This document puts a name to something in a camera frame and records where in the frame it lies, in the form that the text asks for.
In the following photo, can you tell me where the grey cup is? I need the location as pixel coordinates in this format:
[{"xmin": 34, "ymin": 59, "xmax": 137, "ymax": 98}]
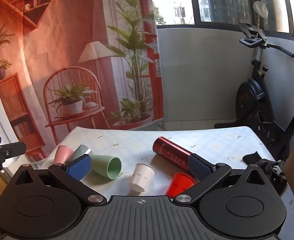
[{"xmin": 69, "ymin": 145, "xmax": 94, "ymax": 163}]

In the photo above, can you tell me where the pink cup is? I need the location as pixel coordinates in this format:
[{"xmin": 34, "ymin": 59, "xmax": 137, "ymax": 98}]
[{"xmin": 53, "ymin": 145, "xmax": 74, "ymax": 166}]

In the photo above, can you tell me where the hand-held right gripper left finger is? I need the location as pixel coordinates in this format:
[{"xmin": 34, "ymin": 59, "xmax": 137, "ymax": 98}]
[{"xmin": 12, "ymin": 154, "xmax": 107, "ymax": 204}]

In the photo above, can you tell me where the dark window frame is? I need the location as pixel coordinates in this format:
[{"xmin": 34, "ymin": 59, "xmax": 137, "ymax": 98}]
[{"xmin": 149, "ymin": 0, "xmax": 294, "ymax": 38}]

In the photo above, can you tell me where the black exercise bike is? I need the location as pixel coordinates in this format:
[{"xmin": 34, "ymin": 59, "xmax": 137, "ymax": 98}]
[{"xmin": 214, "ymin": 22, "xmax": 294, "ymax": 161}]

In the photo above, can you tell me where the green cup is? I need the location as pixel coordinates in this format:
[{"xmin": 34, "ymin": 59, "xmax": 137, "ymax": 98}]
[{"xmin": 88, "ymin": 154, "xmax": 122, "ymax": 180}]

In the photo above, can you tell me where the white cup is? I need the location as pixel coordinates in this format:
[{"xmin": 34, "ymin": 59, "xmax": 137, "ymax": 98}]
[{"xmin": 129, "ymin": 163, "xmax": 157, "ymax": 193}]

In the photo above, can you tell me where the red thermos bottle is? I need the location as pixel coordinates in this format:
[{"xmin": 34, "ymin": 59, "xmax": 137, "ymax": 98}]
[{"xmin": 152, "ymin": 137, "xmax": 195, "ymax": 174}]

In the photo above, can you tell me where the white floral tablecloth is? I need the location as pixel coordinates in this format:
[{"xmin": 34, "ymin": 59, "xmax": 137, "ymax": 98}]
[{"xmin": 40, "ymin": 126, "xmax": 294, "ymax": 230}]

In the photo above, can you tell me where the printed backdrop cloth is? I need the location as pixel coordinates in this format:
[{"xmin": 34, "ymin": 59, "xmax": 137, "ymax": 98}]
[{"xmin": 0, "ymin": 0, "xmax": 165, "ymax": 163}]

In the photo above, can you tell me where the white cap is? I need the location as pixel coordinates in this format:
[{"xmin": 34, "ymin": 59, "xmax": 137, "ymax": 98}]
[{"xmin": 253, "ymin": 1, "xmax": 269, "ymax": 18}]

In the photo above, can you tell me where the red cup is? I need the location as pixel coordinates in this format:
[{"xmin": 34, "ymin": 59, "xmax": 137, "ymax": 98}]
[{"xmin": 165, "ymin": 172, "xmax": 196, "ymax": 199}]

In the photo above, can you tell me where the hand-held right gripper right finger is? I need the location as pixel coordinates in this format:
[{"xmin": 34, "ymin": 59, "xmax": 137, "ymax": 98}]
[{"xmin": 173, "ymin": 154, "xmax": 272, "ymax": 204}]

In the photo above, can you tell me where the black cloth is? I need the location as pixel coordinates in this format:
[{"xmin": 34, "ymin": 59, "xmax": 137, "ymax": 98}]
[{"xmin": 242, "ymin": 151, "xmax": 263, "ymax": 166}]

